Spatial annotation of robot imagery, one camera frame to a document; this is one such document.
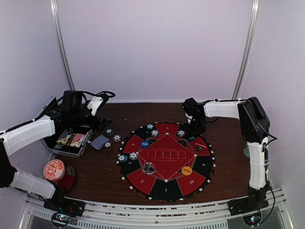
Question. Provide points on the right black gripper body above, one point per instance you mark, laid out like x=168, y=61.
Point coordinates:
x=197, y=127

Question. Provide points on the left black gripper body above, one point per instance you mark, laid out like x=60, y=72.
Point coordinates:
x=77, y=118

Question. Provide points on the green white chip stack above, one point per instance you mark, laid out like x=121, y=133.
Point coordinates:
x=109, y=132

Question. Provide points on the white chips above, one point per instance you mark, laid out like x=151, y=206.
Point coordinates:
x=181, y=133
x=154, y=132
x=133, y=156

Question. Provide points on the white grey chip stack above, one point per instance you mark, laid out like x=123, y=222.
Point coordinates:
x=117, y=138

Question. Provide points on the triangular all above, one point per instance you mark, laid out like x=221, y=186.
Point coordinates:
x=200, y=147

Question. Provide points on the orange big blind button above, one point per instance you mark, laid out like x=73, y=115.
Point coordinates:
x=186, y=170

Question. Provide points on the blue small blind button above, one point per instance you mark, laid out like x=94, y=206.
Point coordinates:
x=145, y=144

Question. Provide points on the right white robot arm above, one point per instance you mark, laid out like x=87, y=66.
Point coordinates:
x=254, y=124

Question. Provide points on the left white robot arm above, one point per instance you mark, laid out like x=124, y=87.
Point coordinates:
x=18, y=137

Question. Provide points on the blue playing card deck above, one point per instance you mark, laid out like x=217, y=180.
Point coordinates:
x=99, y=142

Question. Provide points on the red black chip stack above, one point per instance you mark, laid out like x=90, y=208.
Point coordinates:
x=108, y=146

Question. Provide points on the black gold card box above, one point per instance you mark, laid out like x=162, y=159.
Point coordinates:
x=65, y=138

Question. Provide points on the aluminium poker case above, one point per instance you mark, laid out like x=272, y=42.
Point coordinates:
x=70, y=102

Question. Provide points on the red gold card box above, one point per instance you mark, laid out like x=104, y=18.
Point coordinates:
x=77, y=140

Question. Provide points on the round red black poker mat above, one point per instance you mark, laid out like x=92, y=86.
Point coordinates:
x=169, y=153

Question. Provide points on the patterned paper cup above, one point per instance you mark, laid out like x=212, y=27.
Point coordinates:
x=246, y=151

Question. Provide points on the red floral round tin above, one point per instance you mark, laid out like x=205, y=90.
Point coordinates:
x=54, y=170

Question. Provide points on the dark red round lid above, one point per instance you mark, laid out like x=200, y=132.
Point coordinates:
x=68, y=178

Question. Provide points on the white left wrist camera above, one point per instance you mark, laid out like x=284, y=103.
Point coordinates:
x=94, y=104

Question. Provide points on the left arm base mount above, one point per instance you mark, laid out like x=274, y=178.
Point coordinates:
x=58, y=202

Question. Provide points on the front aluminium rail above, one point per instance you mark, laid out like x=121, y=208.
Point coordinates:
x=209, y=215

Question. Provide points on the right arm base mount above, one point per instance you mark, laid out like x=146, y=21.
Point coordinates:
x=242, y=206

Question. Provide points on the left aluminium frame post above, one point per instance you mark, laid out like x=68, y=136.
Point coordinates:
x=63, y=54

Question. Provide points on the aluminium frame post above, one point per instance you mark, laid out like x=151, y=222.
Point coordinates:
x=63, y=54
x=249, y=44

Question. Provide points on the right aluminium frame post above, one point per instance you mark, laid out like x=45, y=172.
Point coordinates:
x=249, y=44

